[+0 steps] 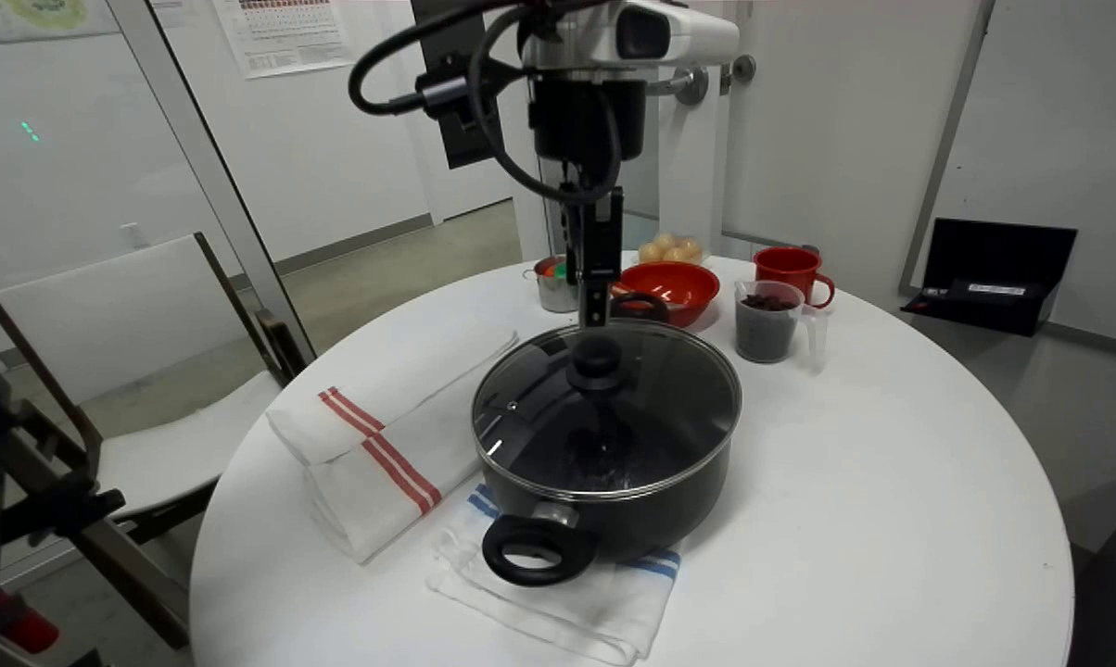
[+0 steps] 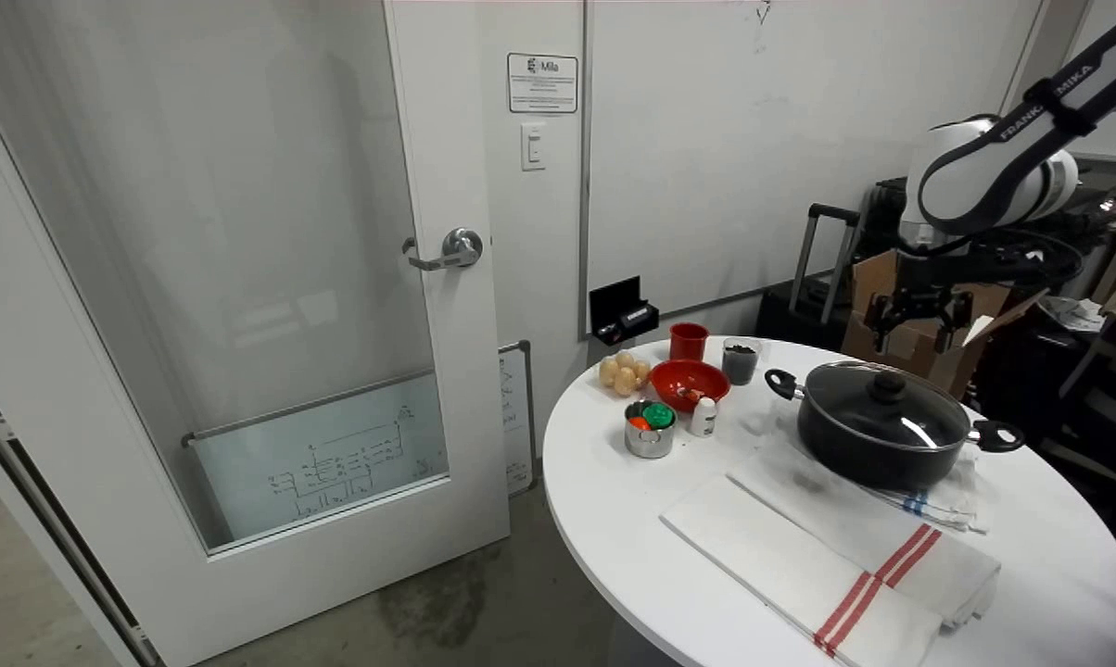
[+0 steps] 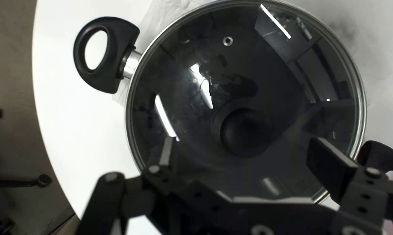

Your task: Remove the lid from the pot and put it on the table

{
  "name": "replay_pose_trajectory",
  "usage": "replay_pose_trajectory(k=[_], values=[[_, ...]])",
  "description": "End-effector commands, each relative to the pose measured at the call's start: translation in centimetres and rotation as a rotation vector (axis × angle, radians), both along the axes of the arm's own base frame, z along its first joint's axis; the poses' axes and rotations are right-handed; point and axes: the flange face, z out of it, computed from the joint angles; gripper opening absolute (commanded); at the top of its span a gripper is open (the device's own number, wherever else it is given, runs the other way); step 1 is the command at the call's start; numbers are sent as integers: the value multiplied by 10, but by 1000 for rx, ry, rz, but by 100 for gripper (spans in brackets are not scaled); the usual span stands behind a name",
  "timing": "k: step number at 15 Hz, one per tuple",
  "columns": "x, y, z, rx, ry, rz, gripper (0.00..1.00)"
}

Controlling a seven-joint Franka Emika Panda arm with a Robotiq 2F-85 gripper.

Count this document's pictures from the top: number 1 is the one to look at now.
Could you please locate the glass lid with black knob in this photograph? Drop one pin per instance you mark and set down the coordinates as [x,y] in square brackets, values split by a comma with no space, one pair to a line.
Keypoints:
[655,407]

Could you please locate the black camera stand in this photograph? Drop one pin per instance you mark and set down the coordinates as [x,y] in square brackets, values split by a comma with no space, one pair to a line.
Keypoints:
[11,521]

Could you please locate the clear cup with dark contents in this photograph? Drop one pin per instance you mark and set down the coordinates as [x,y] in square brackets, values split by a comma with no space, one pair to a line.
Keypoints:
[765,326]

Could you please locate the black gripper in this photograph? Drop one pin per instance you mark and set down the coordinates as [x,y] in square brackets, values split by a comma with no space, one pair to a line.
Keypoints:
[574,117]

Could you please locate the white towel with blue stripes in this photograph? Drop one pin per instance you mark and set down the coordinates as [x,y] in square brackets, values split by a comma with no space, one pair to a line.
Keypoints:
[581,606]

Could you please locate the white folding chair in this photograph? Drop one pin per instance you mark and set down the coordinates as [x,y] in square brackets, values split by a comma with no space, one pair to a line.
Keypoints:
[150,370]

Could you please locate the white door with frosted glass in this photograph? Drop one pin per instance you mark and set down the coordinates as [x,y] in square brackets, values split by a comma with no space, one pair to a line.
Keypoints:
[670,170]

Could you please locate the grey glass partition frame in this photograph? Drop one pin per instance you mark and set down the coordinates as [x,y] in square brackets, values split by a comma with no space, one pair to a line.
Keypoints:
[213,185]

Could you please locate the red bowl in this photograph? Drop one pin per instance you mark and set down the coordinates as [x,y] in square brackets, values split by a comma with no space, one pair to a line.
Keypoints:
[678,290]

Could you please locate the red mug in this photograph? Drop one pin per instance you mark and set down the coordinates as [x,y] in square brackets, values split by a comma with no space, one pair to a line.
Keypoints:
[787,268]

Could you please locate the white towel with red stripes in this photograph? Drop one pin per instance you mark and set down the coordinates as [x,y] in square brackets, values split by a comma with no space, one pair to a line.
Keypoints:
[384,467]

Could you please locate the black laptop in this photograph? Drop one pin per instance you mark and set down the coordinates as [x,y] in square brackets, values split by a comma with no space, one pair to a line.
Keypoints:
[993,273]

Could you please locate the green printed wall poster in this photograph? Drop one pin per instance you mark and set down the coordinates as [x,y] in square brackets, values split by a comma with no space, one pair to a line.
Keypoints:
[39,17]

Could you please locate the yellow bread rolls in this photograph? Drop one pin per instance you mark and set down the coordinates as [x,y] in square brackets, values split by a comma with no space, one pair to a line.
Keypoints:
[670,248]

